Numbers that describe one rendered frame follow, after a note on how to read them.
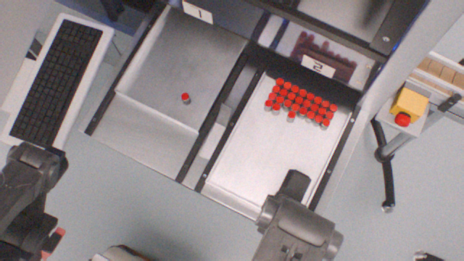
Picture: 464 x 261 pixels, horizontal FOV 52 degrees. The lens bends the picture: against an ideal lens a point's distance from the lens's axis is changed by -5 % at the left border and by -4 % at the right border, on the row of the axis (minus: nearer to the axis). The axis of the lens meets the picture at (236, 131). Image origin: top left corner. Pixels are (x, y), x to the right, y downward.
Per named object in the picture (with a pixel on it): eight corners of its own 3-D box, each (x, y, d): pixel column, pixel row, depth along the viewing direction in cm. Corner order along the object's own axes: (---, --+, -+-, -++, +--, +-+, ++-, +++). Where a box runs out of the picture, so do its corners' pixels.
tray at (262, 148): (264, 75, 137) (264, 70, 134) (349, 116, 134) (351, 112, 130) (206, 183, 129) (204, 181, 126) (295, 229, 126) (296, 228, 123)
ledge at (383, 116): (392, 77, 138) (394, 75, 137) (433, 96, 137) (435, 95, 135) (374, 119, 135) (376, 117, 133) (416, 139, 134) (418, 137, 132)
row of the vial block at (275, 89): (272, 89, 136) (274, 83, 131) (332, 118, 133) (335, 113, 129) (270, 96, 135) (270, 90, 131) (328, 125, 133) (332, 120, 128)
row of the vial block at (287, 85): (276, 82, 136) (278, 76, 132) (336, 111, 134) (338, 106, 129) (273, 89, 136) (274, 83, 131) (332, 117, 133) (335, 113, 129)
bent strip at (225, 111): (222, 109, 134) (222, 102, 129) (232, 114, 134) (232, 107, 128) (199, 155, 131) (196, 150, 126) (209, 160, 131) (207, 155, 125)
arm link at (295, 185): (262, 206, 99) (299, 226, 98) (286, 157, 102) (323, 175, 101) (257, 212, 110) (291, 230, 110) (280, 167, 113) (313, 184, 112)
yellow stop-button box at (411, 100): (397, 89, 127) (406, 80, 120) (422, 101, 126) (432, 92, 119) (387, 114, 125) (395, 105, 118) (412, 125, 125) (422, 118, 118)
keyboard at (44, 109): (64, 19, 151) (61, 16, 148) (104, 32, 149) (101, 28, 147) (9, 135, 141) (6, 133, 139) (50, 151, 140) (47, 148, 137)
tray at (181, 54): (175, -3, 144) (174, -10, 140) (254, 31, 140) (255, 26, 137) (117, 93, 136) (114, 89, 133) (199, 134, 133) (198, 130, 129)
